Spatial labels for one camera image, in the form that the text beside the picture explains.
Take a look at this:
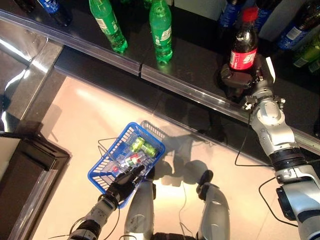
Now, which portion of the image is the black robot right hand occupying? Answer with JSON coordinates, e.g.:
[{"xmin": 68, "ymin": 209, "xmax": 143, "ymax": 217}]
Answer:
[{"xmin": 219, "ymin": 56, "xmax": 277, "ymax": 98}]

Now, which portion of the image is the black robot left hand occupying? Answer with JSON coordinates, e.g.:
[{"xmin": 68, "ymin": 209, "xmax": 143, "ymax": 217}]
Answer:
[{"xmin": 103, "ymin": 164, "xmax": 146, "ymax": 204}]

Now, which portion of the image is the blue plastic shopping basket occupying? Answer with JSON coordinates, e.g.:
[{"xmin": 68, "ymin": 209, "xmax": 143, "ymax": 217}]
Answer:
[{"xmin": 87, "ymin": 121, "xmax": 167, "ymax": 209}]

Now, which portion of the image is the small water bottle red cap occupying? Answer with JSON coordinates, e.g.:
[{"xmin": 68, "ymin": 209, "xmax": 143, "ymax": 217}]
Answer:
[{"xmin": 113, "ymin": 153, "xmax": 146, "ymax": 174}]

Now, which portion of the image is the cola bottle red label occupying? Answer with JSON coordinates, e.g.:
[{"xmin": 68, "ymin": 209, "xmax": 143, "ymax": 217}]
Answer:
[
  {"xmin": 14, "ymin": 0, "xmax": 37, "ymax": 14},
  {"xmin": 228, "ymin": 6, "xmax": 260, "ymax": 74}
]

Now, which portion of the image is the dark robot torso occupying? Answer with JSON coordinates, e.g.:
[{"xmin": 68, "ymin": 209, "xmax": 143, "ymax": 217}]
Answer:
[{"xmin": 149, "ymin": 232, "xmax": 199, "ymax": 240}]

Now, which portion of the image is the black gondola base deck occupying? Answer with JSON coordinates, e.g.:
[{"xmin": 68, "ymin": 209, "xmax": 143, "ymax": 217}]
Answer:
[{"xmin": 0, "ymin": 131, "xmax": 73, "ymax": 240}]

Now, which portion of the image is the black shelf base deck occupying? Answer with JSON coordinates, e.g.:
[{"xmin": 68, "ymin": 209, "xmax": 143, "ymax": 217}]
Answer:
[{"xmin": 53, "ymin": 46, "xmax": 320, "ymax": 169}]

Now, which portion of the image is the dark reflective floor step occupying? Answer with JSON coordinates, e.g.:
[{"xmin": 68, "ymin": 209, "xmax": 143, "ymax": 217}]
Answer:
[{"xmin": 0, "ymin": 41, "xmax": 65, "ymax": 133}]

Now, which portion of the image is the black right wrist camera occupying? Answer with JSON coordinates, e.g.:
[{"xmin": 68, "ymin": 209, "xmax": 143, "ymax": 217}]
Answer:
[{"xmin": 241, "ymin": 96, "xmax": 254, "ymax": 111}]

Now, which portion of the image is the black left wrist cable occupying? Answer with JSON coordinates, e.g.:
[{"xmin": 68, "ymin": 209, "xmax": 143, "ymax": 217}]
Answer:
[{"xmin": 48, "ymin": 206, "xmax": 121, "ymax": 240}]

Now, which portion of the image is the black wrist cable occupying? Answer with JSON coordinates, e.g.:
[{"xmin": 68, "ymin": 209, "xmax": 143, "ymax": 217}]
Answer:
[
  {"xmin": 234, "ymin": 112, "xmax": 299, "ymax": 228},
  {"xmin": 48, "ymin": 206, "xmax": 121, "ymax": 240}
]

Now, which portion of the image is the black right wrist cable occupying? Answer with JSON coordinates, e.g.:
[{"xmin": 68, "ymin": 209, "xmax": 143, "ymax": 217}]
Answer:
[{"xmin": 234, "ymin": 112, "xmax": 299, "ymax": 228}]

